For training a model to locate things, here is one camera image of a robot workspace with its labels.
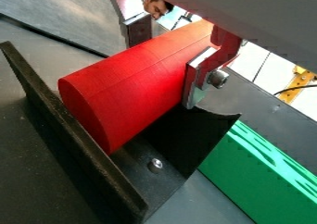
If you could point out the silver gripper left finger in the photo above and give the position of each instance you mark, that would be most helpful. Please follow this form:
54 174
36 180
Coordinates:
134 21

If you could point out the red cylinder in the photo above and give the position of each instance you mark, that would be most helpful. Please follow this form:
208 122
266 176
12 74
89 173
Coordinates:
121 94

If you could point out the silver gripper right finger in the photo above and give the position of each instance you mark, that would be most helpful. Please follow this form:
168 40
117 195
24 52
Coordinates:
204 69

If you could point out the yellow frame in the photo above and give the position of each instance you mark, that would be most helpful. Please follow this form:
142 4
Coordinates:
303 78

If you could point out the person in background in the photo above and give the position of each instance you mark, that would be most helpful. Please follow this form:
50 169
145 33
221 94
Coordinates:
157 8

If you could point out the green shape sorter block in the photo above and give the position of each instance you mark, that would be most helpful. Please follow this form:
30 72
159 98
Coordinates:
271 186

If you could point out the black cradle stand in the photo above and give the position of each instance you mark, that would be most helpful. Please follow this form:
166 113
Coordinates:
141 175

